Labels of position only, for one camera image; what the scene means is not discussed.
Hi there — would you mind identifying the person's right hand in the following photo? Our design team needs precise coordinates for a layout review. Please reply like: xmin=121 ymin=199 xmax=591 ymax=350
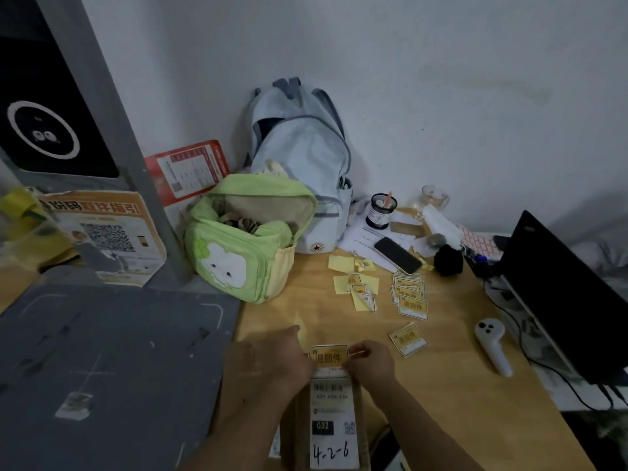
xmin=343 ymin=340 xmax=397 ymax=396

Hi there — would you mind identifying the person's left hand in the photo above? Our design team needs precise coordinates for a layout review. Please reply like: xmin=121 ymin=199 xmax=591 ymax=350
xmin=234 ymin=324 xmax=317 ymax=404

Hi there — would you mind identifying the brown cardboard parcel with label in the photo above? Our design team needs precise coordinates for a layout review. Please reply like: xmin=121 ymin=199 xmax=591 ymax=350
xmin=294 ymin=365 xmax=372 ymax=471

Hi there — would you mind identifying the stack of yellow stickers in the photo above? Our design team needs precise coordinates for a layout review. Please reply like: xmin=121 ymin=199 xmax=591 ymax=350
xmin=390 ymin=271 xmax=429 ymax=321

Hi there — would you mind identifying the person's right forearm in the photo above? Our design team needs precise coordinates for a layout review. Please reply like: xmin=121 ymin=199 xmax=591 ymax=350
xmin=365 ymin=382 xmax=487 ymax=471

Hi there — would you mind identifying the person's left forearm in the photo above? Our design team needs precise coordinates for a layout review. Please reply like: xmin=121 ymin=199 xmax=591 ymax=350
xmin=176 ymin=382 xmax=306 ymax=471

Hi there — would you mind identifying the green plush backpack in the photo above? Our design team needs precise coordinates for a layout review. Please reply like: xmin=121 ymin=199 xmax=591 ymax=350
xmin=184 ymin=159 xmax=319 ymax=305

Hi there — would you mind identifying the black smartphone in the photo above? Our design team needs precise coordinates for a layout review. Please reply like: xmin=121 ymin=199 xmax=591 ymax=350
xmin=373 ymin=236 xmax=425 ymax=277

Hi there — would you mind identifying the white handheld device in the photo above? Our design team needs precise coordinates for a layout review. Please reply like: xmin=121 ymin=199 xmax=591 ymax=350
xmin=474 ymin=318 xmax=514 ymax=379

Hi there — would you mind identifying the black round pouch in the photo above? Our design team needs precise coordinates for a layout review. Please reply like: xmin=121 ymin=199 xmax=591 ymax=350
xmin=433 ymin=243 xmax=465 ymax=278

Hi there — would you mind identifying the white paper sheet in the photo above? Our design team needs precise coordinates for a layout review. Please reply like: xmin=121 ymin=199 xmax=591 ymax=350
xmin=338 ymin=210 xmax=428 ymax=273

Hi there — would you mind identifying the brown card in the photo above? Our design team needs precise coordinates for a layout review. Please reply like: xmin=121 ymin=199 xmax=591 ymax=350
xmin=390 ymin=221 xmax=426 ymax=238

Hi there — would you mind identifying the grey parcel scanning kiosk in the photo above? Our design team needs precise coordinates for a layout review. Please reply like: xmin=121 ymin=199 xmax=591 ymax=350
xmin=0 ymin=0 xmax=242 ymax=471

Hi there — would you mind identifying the black and white pen cup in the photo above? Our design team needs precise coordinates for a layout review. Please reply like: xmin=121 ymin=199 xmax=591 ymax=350
xmin=365 ymin=190 xmax=399 ymax=231

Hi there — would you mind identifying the red grid sticker sheet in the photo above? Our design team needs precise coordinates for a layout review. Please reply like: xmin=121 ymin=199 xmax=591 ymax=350
xmin=459 ymin=225 xmax=504 ymax=261

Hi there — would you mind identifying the clear glass cup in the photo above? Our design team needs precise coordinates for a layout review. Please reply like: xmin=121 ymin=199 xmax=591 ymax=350
xmin=417 ymin=184 xmax=450 ymax=217

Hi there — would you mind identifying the black laptop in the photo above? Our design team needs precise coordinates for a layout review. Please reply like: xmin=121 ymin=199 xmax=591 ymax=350
xmin=500 ymin=209 xmax=628 ymax=386

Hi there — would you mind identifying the orange and white instruction sign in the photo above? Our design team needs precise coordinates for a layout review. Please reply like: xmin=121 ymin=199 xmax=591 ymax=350
xmin=38 ymin=190 xmax=168 ymax=289

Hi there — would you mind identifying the red and white sign board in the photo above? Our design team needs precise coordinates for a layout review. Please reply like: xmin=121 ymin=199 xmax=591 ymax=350
xmin=143 ymin=139 xmax=232 ymax=237

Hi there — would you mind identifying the light blue backpack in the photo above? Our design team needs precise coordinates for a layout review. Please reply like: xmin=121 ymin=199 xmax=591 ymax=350
xmin=243 ymin=77 xmax=355 ymax=254

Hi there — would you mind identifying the grey floral bedding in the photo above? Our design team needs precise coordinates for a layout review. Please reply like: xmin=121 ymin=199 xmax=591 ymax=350
xmin=549 ymin=190 xmax=628 ymax=281

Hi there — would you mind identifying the yellow tape roll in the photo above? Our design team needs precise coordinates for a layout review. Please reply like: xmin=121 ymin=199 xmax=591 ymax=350
xmin=0 ymin=186 xmax=48 ymax=227

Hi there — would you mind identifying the black laptop cable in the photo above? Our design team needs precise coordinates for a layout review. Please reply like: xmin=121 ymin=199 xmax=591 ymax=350
xmin=483 ymin=279 xmax=628 ymax=413

